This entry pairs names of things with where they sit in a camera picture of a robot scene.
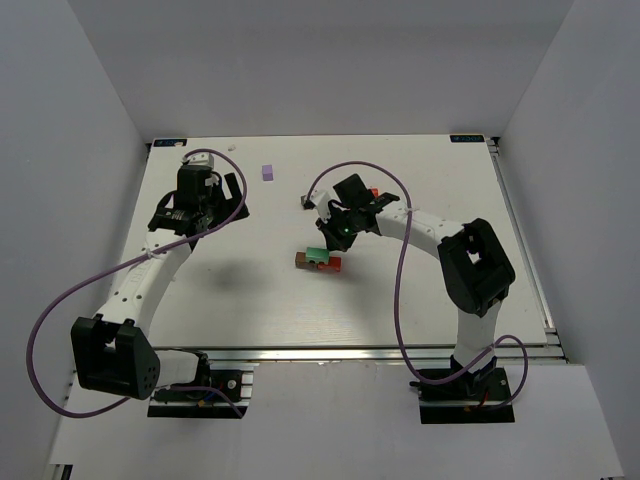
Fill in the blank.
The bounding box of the red rectangular block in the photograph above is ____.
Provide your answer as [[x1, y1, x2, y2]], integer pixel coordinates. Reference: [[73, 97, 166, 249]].
[[317, 256, 342, 273]]

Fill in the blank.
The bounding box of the blue label sticker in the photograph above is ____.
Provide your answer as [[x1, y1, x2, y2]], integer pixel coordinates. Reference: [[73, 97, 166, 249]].
[[449, 134, 485, 143], [152, 138, 187, 148]]

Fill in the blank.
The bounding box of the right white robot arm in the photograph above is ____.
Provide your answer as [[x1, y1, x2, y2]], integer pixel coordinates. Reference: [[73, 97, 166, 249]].
[[301, 174, 516, 386]]

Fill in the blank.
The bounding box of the purple cable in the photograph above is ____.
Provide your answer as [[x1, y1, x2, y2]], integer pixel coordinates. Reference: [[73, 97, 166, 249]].
[[307, 160, 529, 412], [25, 147, 250, 419]]

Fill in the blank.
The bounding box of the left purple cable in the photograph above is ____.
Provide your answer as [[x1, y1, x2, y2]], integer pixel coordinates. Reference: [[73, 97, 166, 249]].
[[25, 147, 250, 419]]

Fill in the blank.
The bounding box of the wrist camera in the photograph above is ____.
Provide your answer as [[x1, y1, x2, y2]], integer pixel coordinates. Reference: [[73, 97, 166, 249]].
[[182, 152, 214, 169], [306, 190, 331, 221]]

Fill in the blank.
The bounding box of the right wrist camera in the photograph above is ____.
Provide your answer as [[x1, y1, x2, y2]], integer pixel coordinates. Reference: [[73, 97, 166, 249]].
[[306, 190, 331, 221]]

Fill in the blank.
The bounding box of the purple cube block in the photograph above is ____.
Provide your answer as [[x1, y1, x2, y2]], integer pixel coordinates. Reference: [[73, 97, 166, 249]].
[[261, 164, 274, 182]]

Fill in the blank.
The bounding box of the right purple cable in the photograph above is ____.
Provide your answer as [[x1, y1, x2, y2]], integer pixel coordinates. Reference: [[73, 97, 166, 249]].
[[307, 160, 529, 412]]

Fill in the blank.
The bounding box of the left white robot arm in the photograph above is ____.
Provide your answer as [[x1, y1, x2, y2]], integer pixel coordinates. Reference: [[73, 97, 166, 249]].
[[71, 165, 248, 400]]

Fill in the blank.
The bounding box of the left blue label sticker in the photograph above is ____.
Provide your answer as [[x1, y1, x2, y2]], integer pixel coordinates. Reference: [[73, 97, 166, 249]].
[[152, 138, 187, 148]]

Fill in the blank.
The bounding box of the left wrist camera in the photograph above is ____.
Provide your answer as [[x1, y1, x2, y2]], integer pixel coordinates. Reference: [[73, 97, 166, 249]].
[[182, 152, 214, 169]]

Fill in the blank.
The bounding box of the green notched block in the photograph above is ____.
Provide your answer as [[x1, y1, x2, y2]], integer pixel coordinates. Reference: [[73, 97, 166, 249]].
[[305, 247, 330, 265]]

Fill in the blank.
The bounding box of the brown block with picture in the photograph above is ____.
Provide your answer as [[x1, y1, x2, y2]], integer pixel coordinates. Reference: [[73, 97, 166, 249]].
[[295, 252, 316, 270]]

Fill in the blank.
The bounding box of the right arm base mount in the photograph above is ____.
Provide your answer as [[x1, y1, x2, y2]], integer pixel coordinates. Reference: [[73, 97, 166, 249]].
[[409, 367, 515, 425]]

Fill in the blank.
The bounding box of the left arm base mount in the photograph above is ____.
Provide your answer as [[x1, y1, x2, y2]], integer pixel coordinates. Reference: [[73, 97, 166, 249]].
[[147, 369, 253, 420]]

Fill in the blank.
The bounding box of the aluminium table frame rail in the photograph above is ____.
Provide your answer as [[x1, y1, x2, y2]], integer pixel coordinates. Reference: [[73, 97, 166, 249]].
[[486, 137, 568, 362]]

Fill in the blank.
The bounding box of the right blue label sticker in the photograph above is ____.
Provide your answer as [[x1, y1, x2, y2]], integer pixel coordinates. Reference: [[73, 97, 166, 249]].
[[449, 134, 485, 143]]

